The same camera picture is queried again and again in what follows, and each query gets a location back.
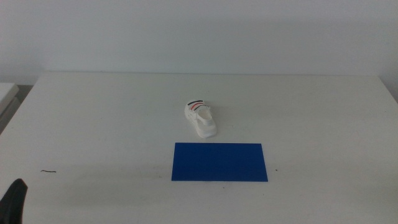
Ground white strappy child shoe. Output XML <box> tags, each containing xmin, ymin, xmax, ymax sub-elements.
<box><xmin>184</xmin><ymin>100</ymin><xmax>218</xmax><ymax>139</ymax></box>

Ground blue rectangular mat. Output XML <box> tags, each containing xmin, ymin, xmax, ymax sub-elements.
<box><xmin>171</xmin><ymin>142</ymin><xmax>269</xmax><ymax>182</ymax></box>

